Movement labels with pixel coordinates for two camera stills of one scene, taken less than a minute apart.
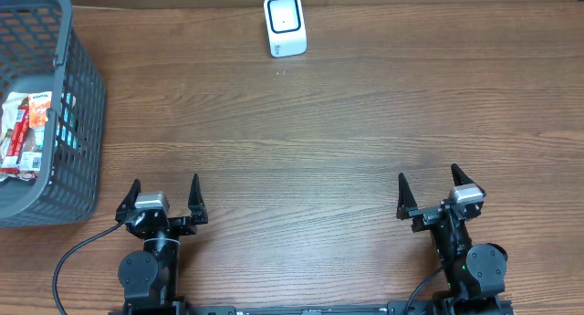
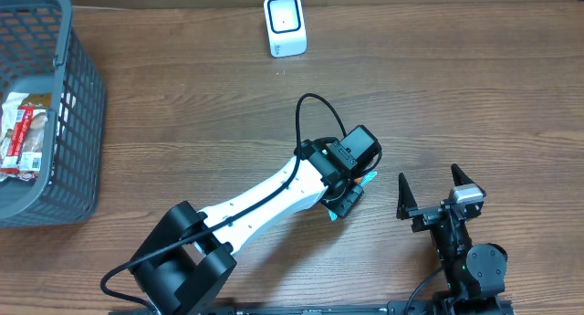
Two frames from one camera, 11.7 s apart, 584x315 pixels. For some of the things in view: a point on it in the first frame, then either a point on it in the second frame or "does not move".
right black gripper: x=438 y=215 does not move
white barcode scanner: x=286 y=25 does not move
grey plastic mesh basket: x=43 y=49 does not move
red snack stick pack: x=10 y=162 does not move
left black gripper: x=161 y=222 to x=349 y=202
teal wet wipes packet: x=67 y=124 to x=332 y=215
